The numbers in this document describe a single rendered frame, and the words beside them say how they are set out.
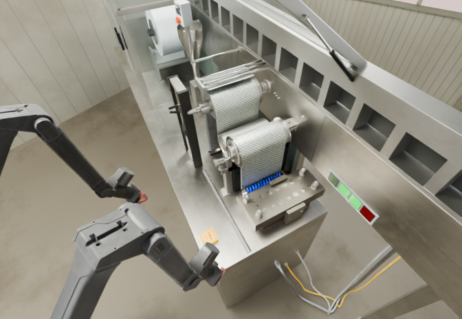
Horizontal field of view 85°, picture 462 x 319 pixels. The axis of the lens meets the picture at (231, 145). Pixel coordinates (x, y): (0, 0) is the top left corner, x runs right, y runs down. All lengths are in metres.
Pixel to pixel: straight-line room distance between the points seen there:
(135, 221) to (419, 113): 0.73
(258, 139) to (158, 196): 1.65
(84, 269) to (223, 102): 0.88
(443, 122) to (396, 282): 1.77
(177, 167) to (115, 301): 1.18
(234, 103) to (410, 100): 0.69
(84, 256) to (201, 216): 0.92
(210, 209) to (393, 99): 0.95
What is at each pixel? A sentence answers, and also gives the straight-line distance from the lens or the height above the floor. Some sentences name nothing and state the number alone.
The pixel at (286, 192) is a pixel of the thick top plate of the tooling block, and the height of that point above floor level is 1.03.
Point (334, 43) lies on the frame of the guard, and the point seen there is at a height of 1.77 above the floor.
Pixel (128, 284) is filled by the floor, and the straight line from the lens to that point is 2.32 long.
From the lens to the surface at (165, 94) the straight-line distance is 1.99.
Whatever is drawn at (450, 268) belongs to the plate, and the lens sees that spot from 1.04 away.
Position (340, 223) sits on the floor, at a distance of 2.47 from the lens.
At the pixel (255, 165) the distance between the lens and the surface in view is 1.16.
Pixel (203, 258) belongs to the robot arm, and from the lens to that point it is 0.87.
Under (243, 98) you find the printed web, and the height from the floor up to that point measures 1.37.
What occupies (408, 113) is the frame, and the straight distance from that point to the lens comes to 0.84.
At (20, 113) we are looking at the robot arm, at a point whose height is 1.69.
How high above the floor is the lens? 2.09
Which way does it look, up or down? 47 degrees down
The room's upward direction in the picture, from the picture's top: 3 degrees counter-clockwise
